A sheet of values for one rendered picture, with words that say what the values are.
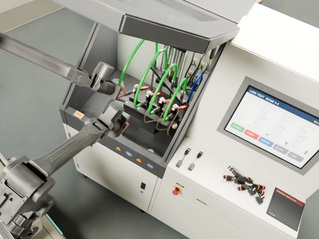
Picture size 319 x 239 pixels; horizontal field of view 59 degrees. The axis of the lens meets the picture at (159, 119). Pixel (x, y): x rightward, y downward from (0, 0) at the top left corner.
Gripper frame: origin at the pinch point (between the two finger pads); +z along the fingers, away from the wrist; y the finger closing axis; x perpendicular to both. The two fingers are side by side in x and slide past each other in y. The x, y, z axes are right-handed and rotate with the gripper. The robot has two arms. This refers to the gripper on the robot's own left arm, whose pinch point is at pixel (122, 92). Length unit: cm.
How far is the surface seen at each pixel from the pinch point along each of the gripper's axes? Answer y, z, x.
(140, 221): -6, 85, 95
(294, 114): -69, 25, -27
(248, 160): -60, 43, 4
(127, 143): -5.6, 16.6, 25.3
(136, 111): 4.2, 25.3, 9.1
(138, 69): 30, 45, -11
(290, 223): -91, 44, 19
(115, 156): 5.3, 27.8, 40.1
